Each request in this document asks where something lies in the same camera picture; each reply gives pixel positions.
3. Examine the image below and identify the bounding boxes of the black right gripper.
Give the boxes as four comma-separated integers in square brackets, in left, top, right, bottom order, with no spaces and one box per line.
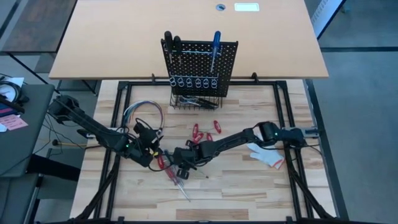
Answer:
[172,139,203,180]

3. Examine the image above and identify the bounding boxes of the large red clear-handled screwdriver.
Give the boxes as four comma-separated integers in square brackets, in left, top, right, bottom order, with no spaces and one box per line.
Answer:
[164,164,192,203]

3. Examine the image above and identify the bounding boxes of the silver pliers with black handles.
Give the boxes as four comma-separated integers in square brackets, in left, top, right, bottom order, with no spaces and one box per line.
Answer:
[186,96,220,110]

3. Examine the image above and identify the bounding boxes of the blue-handled screwdriver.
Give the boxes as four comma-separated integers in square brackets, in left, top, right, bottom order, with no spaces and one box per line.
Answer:
[208,30,222,74]

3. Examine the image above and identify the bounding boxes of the black metal peg board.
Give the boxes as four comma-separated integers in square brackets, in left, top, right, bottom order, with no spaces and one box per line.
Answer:
[160,39,239,98]

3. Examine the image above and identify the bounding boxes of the white work glove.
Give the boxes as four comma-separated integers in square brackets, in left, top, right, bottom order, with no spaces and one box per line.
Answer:
[246,133,285,170]

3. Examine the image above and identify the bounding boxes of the large beige desk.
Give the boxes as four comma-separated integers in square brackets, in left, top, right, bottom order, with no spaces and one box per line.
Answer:
[49,0,330,80]

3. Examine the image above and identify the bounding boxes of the black bench seat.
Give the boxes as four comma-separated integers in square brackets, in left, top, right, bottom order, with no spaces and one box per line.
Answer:
[26,154,81,183]

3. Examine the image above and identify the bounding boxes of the dark grey side desk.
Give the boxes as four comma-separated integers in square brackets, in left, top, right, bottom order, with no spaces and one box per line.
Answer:
[0,83,56,178]

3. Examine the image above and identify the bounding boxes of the pink paper sheet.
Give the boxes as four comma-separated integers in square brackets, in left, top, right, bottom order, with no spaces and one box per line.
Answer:
[0,113,29,131]

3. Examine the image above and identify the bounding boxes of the white paper sheet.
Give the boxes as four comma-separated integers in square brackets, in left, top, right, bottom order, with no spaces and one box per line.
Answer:
[0,77,25,103]

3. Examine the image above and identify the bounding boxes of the dark wooden table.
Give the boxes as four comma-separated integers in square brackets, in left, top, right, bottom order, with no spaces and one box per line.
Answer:
[0,0,78,54]

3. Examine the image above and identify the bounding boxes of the white desk cover plate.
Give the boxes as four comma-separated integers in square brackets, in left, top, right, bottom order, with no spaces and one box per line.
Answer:
[234,2,261,12]

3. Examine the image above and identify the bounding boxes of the white perforated case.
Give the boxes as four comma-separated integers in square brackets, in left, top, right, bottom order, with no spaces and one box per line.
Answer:
[310,0,348,40]

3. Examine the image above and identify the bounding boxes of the multicolour cable bundle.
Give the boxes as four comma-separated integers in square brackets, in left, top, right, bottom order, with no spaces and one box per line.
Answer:
[122,100,165,131]

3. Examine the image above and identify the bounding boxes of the black aluminium rig frame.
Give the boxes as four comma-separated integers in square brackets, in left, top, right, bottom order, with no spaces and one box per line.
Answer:
[70,72,351,224]

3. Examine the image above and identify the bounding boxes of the black wire basket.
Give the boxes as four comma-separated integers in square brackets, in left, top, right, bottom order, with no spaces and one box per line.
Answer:
[169,93,223,111]

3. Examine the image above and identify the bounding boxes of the mallet with wooden handle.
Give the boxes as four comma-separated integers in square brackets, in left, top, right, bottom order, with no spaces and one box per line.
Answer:
[51,139,91,147]

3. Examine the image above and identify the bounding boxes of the silver screwdriver holder rail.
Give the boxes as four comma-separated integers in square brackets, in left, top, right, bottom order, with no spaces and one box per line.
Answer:
[163,46,223,57]

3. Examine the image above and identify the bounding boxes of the black coiled cable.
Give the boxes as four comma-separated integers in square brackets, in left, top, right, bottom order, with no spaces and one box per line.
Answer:
[0,80,30,114]

